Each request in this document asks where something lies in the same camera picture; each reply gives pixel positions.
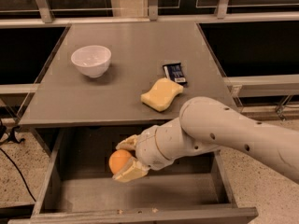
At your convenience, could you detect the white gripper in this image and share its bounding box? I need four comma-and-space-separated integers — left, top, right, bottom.
112, 125, 174, 183

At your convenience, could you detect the orange fruit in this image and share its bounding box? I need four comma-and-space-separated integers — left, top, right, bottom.
108, 149, 132, 175

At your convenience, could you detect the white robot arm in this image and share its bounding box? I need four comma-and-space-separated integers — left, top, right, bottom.
113, 97, 299, 183

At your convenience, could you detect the open grey top drawer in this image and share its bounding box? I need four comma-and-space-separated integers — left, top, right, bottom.
9, 127, 258, 224

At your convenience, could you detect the grey cabinet counter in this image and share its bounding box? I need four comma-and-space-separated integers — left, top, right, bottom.
20, 21, 235, 128

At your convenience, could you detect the yellow sponge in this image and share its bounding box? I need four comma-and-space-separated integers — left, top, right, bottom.
141, 77, 184, 112

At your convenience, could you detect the dark blue snack bar wrapper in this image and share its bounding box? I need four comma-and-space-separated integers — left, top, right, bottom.
163, 63, 187, 85

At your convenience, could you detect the white ceramic bowl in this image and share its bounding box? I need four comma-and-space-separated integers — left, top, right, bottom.
71, 45, 111, 77

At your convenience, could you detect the black cable on floor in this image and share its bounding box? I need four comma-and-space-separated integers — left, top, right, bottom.
0, 119, 37, 203

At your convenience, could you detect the metal window railing frame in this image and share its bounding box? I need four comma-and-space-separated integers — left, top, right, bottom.
1, 0, 299, 123

